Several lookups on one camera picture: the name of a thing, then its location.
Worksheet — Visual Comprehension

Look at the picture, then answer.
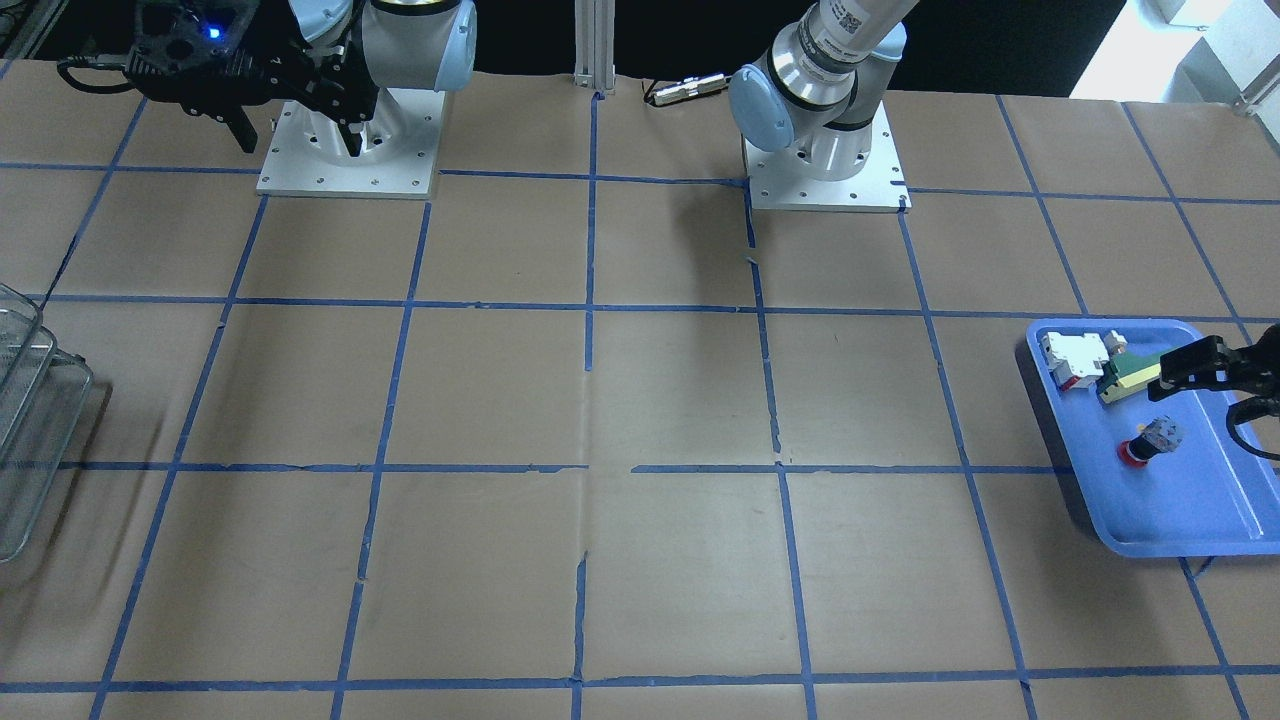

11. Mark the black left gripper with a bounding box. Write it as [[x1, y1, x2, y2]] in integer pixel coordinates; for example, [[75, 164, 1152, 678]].
[[1147, 323, 1279, 402]]

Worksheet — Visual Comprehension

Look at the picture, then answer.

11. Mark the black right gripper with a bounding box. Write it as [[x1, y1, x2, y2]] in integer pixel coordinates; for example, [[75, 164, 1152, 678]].
[[125, 1, 379, 158]]

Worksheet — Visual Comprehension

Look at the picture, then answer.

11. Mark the red emergency stop button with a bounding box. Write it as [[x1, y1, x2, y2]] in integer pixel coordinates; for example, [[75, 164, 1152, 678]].
[[1117, 415, 1185, 469]]

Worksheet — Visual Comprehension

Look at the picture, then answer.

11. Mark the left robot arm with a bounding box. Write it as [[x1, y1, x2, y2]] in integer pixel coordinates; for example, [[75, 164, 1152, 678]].
[[730, 1, 1277, 419]]

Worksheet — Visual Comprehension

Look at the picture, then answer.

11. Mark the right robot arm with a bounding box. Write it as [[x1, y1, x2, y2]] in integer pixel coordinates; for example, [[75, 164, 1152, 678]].
[[122, 1, 477, 158]]

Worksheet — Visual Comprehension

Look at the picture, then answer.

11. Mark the green yellow terminal block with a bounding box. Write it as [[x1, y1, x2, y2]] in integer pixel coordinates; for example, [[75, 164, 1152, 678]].
[[1096, 331, 1164, 405]]

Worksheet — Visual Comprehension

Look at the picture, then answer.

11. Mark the blue plastic tray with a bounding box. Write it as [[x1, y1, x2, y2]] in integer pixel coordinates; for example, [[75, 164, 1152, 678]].
[[1019, 316, 1279, 559]]

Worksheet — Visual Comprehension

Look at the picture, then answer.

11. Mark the white circuit breaker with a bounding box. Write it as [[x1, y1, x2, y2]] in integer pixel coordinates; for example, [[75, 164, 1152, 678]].
[[1039, 331, 1110, 391]]

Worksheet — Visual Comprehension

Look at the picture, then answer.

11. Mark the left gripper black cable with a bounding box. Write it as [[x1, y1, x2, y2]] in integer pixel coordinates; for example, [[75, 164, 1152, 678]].
[[1225, 395, 1280, 462]]

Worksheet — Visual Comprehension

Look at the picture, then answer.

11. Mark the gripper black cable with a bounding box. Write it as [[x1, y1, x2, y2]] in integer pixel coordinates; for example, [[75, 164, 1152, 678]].
[[56, 50, 136, 94], [1225, 395, 1280, 462]]

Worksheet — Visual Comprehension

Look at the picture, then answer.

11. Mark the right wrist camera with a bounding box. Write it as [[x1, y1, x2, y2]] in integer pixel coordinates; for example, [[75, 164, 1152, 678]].
[[132, 1, 260, 64]]

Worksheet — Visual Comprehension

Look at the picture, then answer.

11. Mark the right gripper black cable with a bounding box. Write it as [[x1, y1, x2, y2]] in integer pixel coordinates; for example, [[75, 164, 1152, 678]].
[[56, 50, 136, 94]]

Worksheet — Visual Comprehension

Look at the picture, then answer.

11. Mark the aluminium frame post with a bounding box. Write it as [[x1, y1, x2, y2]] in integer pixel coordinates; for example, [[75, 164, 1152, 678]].
[[573, 0, 617, 95]]

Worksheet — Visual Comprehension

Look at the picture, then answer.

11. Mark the silver wire mesh shelf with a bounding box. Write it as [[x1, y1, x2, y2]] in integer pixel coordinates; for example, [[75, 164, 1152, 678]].
[[1, 284, 93, 564]]

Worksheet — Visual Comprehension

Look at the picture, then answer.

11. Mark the silver cable connector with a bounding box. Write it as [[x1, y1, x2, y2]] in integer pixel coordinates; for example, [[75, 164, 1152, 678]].
[[643, 73, 730, 108]]

